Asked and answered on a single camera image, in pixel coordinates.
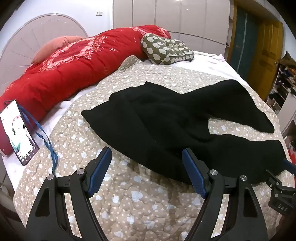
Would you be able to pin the yellow wooden door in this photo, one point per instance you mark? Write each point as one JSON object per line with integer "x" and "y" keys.
{"x": 268, "y": 58}

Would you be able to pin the smartphone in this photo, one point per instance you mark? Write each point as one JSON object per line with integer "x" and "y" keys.
{"x": 18, "y": 132}

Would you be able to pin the red floral quilt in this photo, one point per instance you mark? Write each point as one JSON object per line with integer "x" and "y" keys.
{"x": 69, "y": 69}

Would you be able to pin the pink pillow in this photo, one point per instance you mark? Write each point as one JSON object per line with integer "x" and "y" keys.
{"x": 50, "y": 47}

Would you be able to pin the white round headboard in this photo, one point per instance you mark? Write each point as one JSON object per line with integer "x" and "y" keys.
{"x": 23, "y": 41}

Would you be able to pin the dark green door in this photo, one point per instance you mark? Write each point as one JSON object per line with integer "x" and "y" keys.
{"x": 242, "y": 41}

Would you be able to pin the black pants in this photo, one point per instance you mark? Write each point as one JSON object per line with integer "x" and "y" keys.
{"x": 161, "y": 120}

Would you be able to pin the cluttered shelf rack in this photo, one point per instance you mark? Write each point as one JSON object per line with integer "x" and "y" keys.
{"x": 284, "y": 76}

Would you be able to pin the white wardrobe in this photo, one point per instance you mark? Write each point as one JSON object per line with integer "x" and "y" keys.
{"x": 173, "y": 16}

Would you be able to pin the beige quilted spotted blanket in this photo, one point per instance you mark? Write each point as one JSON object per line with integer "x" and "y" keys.
{"x": 129, "y": 204}

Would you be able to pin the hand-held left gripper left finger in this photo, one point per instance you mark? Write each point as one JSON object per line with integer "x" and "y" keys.
{"x": 99, "y": 172}

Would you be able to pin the green patterned pillow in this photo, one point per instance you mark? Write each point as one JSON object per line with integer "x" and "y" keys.
{"x": 161, "y": 51}

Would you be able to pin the wall switch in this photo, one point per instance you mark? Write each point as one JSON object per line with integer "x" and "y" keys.
{"x": 99, "y": 13}

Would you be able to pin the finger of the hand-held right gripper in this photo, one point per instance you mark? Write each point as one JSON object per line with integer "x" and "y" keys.
{"x": 275, "y": 178}
{"x": 289, "y": 165}

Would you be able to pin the white bed sheet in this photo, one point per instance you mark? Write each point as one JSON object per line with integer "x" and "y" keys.
{"x": 219, "y": 64}

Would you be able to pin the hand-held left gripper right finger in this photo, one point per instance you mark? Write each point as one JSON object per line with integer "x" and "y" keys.
{"x": 194, "y": 172}

